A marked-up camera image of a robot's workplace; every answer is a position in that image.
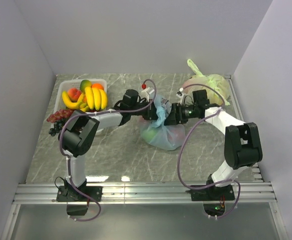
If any tied green plastic bag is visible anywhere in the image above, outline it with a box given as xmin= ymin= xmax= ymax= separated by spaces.
xmin=182 ymin=59 xmax=230 ymax=106

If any single yellow banana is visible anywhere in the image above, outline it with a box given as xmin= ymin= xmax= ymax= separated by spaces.
xmin=62 ymin=91 xmax=84 ymax=110

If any aluminium mounting rail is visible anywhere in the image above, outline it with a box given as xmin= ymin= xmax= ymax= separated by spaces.
xmin=13 ymin=182 xmax=276 ymax=205

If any orange red fake peach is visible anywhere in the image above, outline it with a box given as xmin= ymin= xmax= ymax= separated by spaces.
xmin=67 ymin=87 xmax=82 ymax=102

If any blue printed plastic bag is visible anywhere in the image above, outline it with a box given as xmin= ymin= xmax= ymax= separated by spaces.
xmin=139 ymin=94 xmax=186 ymax=151

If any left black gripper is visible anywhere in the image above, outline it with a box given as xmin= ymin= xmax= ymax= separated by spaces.
xmin=130 ymin=99 xmax=164 ymax=121

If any orange fake fruit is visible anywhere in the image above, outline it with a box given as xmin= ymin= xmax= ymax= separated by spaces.
xmin=91 ymin=83 xmax=104 ymax=90

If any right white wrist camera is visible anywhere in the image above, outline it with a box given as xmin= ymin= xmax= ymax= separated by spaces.
xmin=176 ymin=87 xmax=184 ymax=99

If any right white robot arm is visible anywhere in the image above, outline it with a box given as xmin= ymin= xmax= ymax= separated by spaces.
xmin=165 ymin=90 xmax=262 ymax=200

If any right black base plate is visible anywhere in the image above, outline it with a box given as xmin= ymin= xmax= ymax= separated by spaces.
xmin=188 ymin=185 xmax=235 ymax=217

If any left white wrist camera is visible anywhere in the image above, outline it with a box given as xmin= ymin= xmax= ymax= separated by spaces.
xmin=140 ymin=83 xmax=155 ymax=102

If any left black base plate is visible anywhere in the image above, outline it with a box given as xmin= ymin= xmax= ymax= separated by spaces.
xmin=54 ymin=177 xmax=103 ymax=222

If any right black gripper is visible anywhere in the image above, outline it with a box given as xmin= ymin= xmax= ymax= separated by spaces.
xmin=163 ymin=103 xmax=198 ymax=127

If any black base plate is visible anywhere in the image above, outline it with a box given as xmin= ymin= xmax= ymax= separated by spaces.
xmin=54 ymin=177 xmax=103 ymax=222
xmin=188 ymin=185 xmax=235 ymax=217

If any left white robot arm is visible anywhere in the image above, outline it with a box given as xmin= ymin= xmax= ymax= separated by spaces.
xmin=59 ymin=87 xmax=157 ymax=201

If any yellow banana bunch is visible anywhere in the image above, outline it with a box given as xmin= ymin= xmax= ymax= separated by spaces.
xmin=84 ymin=87 xmax=108 ymax=111

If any green yellow mango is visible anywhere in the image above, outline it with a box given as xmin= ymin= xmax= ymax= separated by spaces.
xmin=80 ymin=79 xmax=92 ymax=92

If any dark blue grape bunch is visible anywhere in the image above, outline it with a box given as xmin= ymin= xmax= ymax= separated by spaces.
xmin=49 ymin=119 xmax=66 ymax=137

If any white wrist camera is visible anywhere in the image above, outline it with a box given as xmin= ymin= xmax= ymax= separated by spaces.
xmin=140 ymin=83 xmax=155 ymax=102
xmin=176 ymin=87 xmax=184 ymax=99

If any white plastic fruit basket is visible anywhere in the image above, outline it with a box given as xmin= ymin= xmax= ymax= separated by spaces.
xmin=53 ymin=78 xmax=108 ymax=137

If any light purple grape bunch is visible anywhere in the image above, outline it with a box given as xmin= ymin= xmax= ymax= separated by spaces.
xmin=47 ymin=108 xmax=74 ymax=123

